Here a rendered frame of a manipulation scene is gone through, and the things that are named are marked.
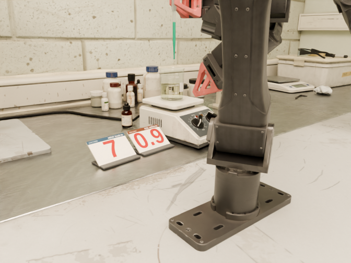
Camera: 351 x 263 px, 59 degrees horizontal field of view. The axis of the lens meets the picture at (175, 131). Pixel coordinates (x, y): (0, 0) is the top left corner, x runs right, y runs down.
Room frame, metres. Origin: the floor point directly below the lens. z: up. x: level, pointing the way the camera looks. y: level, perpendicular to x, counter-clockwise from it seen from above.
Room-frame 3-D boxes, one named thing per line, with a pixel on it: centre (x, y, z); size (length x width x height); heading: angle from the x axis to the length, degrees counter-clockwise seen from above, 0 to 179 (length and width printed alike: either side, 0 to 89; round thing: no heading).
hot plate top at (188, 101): (0.79, 0.01, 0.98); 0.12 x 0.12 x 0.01; 49
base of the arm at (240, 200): (0.40, -0.09, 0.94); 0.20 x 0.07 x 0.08; 129
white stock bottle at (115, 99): (1.06, 0.21, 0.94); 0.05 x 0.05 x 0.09
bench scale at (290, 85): (1.54, -0.52, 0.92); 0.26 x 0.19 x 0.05; 34
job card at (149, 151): (0.66, 0.06, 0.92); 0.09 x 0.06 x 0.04; 136
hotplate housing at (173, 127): (0.77, -0.01, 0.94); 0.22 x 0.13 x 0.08; 49
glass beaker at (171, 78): (0.79, 0.01, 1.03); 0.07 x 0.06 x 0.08; 98
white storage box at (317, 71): (1.73, -0.77, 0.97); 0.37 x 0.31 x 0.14; 126
